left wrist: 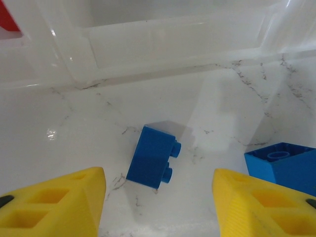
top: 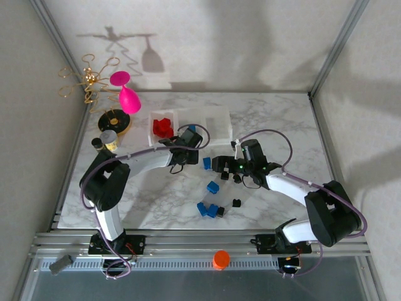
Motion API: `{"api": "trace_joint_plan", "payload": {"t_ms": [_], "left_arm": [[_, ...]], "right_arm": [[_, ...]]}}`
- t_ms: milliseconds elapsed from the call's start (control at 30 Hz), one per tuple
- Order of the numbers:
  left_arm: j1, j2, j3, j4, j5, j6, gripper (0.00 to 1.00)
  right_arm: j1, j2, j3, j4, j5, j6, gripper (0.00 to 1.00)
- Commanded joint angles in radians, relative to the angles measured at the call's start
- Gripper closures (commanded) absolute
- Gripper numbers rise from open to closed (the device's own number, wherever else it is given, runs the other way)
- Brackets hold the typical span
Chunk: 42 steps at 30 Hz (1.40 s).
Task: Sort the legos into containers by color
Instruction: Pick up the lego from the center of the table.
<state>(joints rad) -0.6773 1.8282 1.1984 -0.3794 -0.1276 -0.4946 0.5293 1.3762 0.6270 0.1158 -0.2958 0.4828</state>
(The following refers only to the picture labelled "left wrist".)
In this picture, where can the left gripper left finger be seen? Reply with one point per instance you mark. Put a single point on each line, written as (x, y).
(56, 209)

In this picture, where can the white plastic container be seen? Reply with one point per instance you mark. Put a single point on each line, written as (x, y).
(298, 24)
(49, 49)
(172, 42)

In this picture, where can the blue lego brick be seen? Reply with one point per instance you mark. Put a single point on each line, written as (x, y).
(150, 158)
(288, 170)

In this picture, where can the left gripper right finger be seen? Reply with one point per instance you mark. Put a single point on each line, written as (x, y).
(259, 212)

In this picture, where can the red lego brick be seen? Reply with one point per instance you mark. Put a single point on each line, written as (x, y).
(7, 14)

